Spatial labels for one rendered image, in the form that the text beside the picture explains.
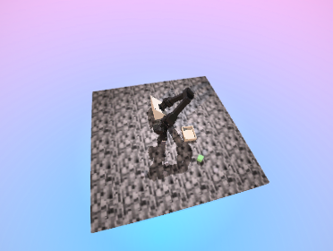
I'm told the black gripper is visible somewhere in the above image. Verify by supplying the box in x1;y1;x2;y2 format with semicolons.
159;128;167;141

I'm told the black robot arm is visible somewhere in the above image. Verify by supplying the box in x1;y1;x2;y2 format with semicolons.
153;87;194;135

